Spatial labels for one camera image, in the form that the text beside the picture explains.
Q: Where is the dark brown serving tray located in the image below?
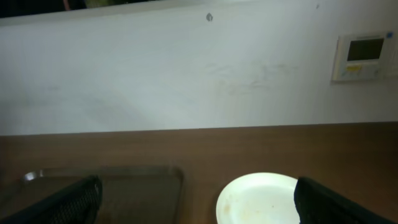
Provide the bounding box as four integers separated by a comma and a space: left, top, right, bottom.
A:
1, 166, 184, 224

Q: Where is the white plate top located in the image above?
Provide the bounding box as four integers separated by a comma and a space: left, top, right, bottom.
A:
216, 172, 300, 224

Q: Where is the white wall control panel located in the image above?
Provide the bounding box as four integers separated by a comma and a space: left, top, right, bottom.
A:
331, 30, 397, 82

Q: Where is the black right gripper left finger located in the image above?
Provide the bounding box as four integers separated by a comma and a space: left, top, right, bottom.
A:
1, 175, 103, 224

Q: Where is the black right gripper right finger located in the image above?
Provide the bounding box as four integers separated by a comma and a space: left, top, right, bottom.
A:
294, 177, 394, 224

